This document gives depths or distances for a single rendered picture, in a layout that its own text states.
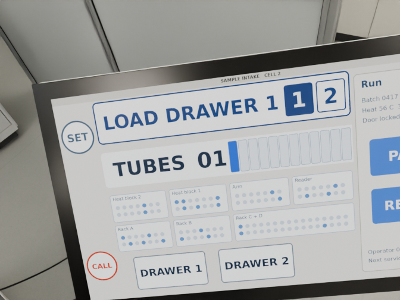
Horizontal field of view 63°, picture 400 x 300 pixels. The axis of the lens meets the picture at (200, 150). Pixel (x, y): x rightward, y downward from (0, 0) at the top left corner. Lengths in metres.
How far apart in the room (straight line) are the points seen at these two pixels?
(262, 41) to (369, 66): 0.73
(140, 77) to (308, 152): 0.21
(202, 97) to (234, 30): 0.79
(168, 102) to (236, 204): 0.15
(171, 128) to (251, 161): 0.10
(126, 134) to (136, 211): 0.10
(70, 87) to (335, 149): 0.32
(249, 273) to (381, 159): 0.21
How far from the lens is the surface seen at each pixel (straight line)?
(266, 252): 0.44
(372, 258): 0.47
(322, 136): 0.41
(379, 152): 0.43
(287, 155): 0.40
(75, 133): 0.42
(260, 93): 0.39
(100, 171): 0.42
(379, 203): 0.45
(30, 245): 1.88
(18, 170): 2.24
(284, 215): 0.42
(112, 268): 0.47
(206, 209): 0.41
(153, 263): 0.45
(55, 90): 0.43
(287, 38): 1.08
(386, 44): 0.43
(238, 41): 1.17
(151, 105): 0.39
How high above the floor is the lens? 1.42
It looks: 49 degrees down
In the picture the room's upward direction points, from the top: 12 degrees counter-clockwise
